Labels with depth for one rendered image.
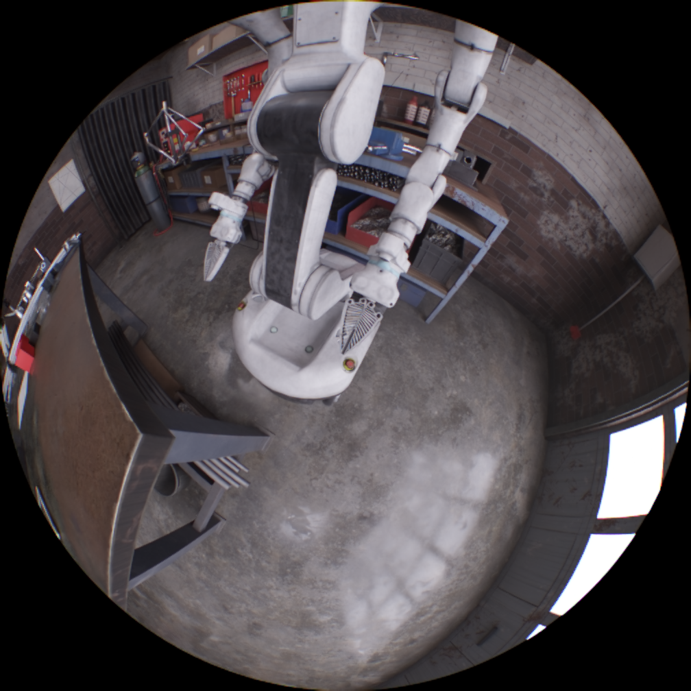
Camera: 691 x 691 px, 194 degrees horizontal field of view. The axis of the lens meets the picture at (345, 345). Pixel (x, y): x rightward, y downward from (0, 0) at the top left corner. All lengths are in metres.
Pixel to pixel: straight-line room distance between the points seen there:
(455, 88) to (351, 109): 0.25
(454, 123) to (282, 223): 0.45
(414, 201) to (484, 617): 2.39
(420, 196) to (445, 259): 0.67
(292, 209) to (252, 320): 0.46
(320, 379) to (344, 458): 0.47
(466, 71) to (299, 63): 0.31
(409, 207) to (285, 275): 0.32
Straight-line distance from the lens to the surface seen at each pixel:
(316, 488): 1.03
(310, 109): 0.39
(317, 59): 0.48
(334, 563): 1.23
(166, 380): 1.34
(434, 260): 1.10
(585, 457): 1.89
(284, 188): 0.47
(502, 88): 1.78
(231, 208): 0.62
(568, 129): 1.87
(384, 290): 0.40
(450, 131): 0.53
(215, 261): 0.64
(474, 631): 2.25
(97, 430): 0.23
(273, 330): 0.81
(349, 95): 0.39
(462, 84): 0.55
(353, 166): 1.01
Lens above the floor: 0.99
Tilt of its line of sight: 64 degrees down
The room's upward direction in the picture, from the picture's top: 15 degrees clockwise
